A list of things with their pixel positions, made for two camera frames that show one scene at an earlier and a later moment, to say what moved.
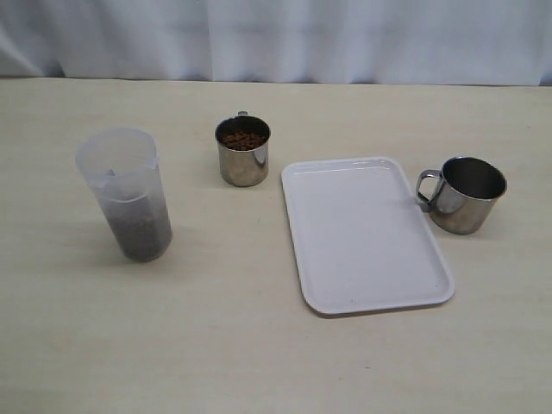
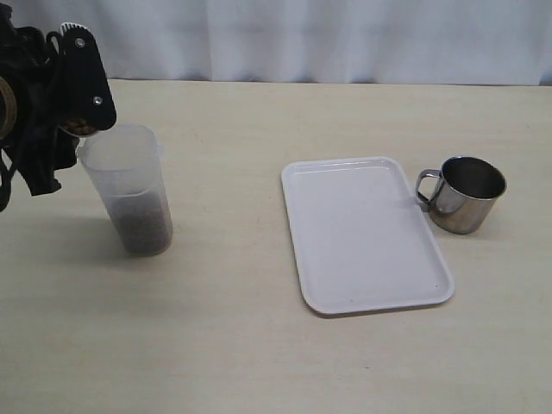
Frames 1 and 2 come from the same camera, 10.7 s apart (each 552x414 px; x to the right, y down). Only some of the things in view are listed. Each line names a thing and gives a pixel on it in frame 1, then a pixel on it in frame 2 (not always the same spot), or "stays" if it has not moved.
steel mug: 464,193 stays
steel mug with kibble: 243,147 to 78,127
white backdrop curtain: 506,42 stays
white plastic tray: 360,237 stays
